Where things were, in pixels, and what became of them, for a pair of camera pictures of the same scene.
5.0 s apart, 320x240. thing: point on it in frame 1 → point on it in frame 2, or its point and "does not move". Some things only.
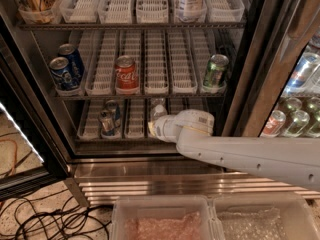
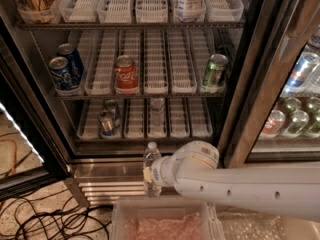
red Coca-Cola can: [126, 72] does not move
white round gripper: [162, 128] → [162, 174]
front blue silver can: [106, 120] does not move
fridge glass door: [275, 90] does not move
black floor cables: [56, 216] does not move
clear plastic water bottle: [157, 111] → [150, 188]
